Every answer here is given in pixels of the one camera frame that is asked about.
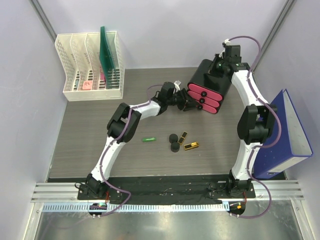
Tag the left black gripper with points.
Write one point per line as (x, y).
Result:
(191, 105)

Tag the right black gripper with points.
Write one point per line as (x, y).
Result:
(217, 58)

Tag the pink drawer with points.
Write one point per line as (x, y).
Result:
(203, 99)
(205, 92)
(208, 108)

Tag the black pink drawer organizer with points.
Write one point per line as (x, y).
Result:
(216, 82)

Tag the black round jar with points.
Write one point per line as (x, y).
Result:
(173, 138)
(175, 147)

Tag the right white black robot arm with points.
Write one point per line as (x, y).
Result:
(256, 122)

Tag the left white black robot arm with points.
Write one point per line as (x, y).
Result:
(121, 128)

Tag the black gold upright lipstick case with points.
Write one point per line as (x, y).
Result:
(182, 138)

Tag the gold lipstick lying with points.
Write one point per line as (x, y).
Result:
(191, 146)

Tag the green lip balm tube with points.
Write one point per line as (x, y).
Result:
(149, 139)

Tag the pink item in organizer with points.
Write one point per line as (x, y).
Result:
(101, 72)

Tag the green board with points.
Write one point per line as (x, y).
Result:
(105, 57)

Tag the pink eraser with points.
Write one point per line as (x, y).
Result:
(87, 85)

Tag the white mesh file organizer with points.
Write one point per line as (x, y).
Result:
(79, 54)

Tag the blue ring binder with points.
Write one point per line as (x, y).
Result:
(292, 147)

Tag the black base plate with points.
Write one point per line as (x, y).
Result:
(165, 188)

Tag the aluminium rail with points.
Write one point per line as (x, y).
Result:
(62, 197)

